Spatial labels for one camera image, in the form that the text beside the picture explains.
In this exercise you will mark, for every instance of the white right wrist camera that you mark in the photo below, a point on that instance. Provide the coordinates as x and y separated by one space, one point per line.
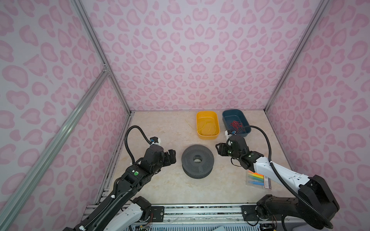
229 133

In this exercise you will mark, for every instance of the dark grey cable spool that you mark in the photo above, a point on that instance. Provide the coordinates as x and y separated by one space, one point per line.
197 161

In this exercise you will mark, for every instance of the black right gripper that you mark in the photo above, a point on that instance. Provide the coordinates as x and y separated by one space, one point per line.
222 148

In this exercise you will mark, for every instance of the teal plastic tray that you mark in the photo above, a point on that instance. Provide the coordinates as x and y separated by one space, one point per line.
235 119

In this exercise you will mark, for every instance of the aluminium corner frame post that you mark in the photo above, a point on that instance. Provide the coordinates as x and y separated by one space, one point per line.
86 23

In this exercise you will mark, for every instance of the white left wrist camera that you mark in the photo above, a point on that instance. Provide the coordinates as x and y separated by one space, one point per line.
155 141

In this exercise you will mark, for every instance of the yellow plastic tray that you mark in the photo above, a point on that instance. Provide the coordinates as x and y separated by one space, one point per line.
207 125

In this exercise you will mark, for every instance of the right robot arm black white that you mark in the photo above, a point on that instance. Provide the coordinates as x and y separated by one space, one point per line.
312 200

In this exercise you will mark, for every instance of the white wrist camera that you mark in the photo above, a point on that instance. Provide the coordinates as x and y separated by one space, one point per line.
229 133
155 141

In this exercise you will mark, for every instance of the right aluminium corner post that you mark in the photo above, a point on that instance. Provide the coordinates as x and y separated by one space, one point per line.
310 29

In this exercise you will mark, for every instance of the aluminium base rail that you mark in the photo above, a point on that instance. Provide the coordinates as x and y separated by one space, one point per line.
141 210

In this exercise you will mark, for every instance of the pack of coloured markers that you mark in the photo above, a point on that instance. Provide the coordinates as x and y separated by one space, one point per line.
258 181

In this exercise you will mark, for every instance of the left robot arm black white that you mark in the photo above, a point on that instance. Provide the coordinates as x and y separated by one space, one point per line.
125 187

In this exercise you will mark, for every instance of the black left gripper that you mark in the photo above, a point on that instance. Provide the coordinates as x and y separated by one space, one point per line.
168 161

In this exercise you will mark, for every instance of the diagonal aluminium frame bar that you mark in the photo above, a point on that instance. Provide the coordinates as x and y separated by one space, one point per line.
17 201

